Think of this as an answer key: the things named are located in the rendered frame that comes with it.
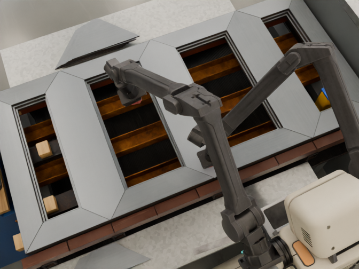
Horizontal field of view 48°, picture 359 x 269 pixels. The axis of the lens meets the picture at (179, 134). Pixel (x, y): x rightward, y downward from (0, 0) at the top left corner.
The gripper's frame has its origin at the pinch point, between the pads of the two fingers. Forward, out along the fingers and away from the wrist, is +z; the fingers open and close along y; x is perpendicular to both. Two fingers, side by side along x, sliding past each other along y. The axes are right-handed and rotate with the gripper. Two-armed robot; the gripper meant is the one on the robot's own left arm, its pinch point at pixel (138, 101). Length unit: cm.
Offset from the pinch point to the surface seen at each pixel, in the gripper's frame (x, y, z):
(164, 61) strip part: -22.3, -15.5, 17.8
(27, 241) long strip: 34, 59, -2
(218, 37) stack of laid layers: -27, -44, 27
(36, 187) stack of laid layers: 14, 52, 3
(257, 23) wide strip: -25, -63, 29
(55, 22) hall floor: -141, 49, 96
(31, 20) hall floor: -150, 65, 92
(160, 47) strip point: -30.3, -16.6, 18.4
